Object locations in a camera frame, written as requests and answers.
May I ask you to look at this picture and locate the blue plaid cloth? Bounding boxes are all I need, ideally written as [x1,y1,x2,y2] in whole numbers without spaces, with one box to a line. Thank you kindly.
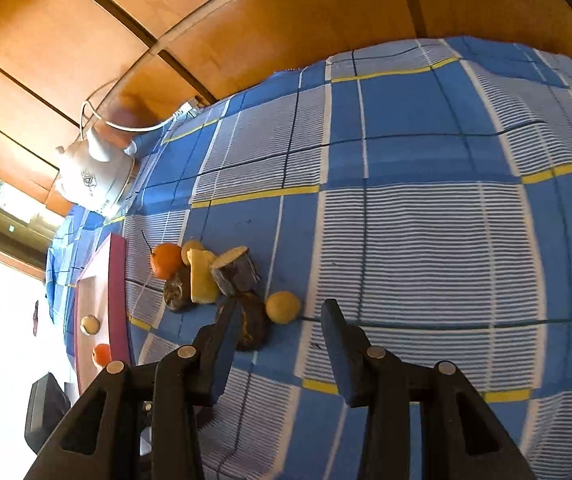
[46,35,572,480]

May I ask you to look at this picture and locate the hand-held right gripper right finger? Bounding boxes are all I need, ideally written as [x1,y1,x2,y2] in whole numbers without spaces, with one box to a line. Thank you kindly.
[320,299,537,480]

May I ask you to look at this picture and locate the yellow lemon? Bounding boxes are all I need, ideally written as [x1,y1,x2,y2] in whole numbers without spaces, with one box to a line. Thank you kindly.
[265,291,303,325]

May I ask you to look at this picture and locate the silver kettle base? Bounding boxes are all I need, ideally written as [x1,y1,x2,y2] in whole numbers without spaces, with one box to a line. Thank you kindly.
[100,156,139,218]

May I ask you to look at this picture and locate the orange mandarin with stem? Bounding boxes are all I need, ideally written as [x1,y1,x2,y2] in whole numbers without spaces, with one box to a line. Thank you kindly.
[142,230,184,281]

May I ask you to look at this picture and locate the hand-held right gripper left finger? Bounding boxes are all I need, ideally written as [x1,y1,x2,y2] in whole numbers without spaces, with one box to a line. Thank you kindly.
[23,299,244,480]

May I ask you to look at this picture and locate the black chair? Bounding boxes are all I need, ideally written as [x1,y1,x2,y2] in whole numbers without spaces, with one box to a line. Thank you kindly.
[24,372,71,453]

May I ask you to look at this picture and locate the pale yellow potato chunk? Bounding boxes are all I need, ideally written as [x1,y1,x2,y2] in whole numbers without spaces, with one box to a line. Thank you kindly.
[188,250,221,305]

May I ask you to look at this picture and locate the eggplant chunk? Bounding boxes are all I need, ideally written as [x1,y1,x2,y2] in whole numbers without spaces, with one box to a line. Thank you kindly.
[210,246,263,297]
[163,266,197,313]

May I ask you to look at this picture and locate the wooden glass door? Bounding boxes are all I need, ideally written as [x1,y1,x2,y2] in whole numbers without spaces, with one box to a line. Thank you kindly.
[0,157,66,241]

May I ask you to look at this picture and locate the small yellow potato piece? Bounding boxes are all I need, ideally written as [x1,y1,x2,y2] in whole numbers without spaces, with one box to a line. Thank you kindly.
[181,240,205,267]

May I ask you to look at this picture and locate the white power cable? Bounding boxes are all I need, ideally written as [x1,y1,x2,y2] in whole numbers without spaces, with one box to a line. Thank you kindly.
[80,77,201,133]

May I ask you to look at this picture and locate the dark wrinkled mangosteen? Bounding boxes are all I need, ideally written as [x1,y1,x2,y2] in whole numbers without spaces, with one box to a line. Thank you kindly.
[216,292,269,352]

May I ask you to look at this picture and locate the white floral kettle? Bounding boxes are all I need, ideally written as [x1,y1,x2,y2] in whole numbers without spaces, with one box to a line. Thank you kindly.
[54,127,135,213]

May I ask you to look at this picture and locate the pink cardboard box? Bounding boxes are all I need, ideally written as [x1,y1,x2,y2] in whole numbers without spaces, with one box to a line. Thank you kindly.
[74,232,131,396]

